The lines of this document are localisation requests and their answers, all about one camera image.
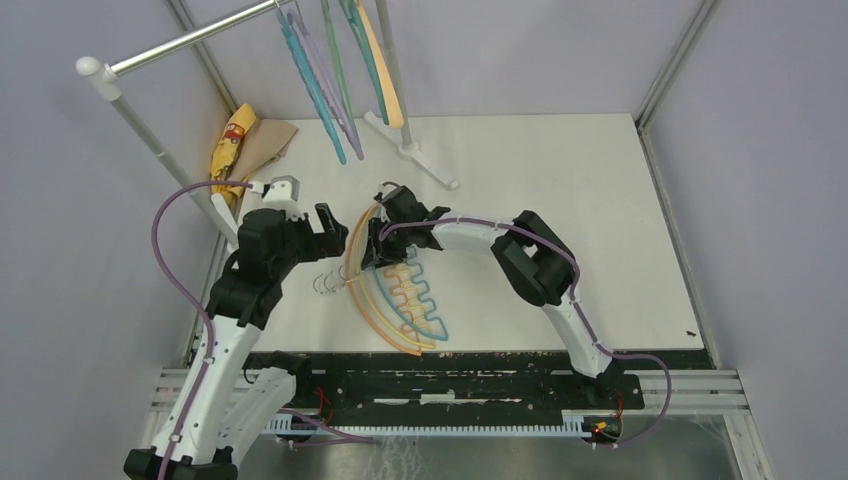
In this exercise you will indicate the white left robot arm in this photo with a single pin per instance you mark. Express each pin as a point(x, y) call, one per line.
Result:
point(203, 438)

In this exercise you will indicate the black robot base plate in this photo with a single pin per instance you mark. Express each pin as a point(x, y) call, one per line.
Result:
point(447, 389)

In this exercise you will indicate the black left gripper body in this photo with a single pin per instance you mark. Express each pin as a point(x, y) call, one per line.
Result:
point(317, 234)

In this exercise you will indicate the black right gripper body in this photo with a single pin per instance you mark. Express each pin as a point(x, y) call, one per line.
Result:
point(382, 234)

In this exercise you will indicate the beige plastic hanger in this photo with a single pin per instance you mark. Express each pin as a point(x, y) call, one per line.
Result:
point(392, 112)

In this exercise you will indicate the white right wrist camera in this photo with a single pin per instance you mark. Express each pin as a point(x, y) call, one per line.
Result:
point(385, 189)

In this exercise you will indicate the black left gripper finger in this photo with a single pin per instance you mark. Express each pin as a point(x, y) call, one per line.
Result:
point(329, 248)
point(334, 233)

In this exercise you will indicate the purple wavy hanger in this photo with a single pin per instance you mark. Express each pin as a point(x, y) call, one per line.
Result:
point(324, 73)

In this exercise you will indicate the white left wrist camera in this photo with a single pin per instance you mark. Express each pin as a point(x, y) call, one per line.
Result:
point(280, 193)

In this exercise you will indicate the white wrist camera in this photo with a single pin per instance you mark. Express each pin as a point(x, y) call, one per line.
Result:
point(280, 193)
point(385, 189)

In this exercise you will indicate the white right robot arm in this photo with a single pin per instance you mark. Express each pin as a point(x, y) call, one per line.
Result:
point(537, 264)

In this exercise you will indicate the beige cloth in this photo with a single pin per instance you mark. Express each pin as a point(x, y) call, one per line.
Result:
point(267, 141)

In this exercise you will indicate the green wavy hanger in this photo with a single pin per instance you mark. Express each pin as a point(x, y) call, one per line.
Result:
point(336, 58)

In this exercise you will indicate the teal plastic hanger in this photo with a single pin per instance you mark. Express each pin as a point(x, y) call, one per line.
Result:
point(358, 29)

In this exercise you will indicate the yellow patterned cloth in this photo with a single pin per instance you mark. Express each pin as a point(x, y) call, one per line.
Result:
point(225, 157)

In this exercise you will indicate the blue wavy hanger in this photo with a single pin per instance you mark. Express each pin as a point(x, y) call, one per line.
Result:
point(311, 84)
point(408, 293)

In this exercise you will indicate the white slotted cable duct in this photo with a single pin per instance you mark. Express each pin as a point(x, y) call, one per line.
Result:
point(285, 425)

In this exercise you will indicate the orange wavy hanger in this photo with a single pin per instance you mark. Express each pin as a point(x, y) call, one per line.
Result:
point(358, 305)

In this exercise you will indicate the yellow wavy hanger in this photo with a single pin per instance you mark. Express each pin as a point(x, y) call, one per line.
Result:
point(378, 311)

